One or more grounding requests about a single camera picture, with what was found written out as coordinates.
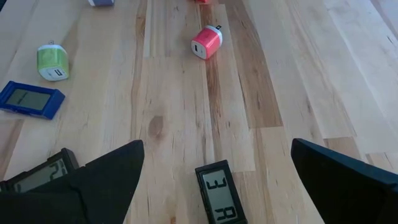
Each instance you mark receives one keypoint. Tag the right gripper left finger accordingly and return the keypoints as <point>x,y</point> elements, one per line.
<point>93,196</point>

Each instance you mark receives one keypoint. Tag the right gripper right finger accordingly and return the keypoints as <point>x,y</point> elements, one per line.
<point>348,193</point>

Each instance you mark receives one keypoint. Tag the black digital clock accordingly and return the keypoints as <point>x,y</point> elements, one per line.
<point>220,193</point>
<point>40,175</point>

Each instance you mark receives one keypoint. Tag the green USB wall charger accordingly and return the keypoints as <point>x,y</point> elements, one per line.
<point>51,59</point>

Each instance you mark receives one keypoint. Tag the pink USB wall charger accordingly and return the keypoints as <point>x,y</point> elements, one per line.
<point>206,40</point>

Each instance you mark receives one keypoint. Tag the purple digital clock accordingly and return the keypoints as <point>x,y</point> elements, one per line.
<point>29,99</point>

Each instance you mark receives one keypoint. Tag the purple USB wall charger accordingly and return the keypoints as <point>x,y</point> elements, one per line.
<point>101,2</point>

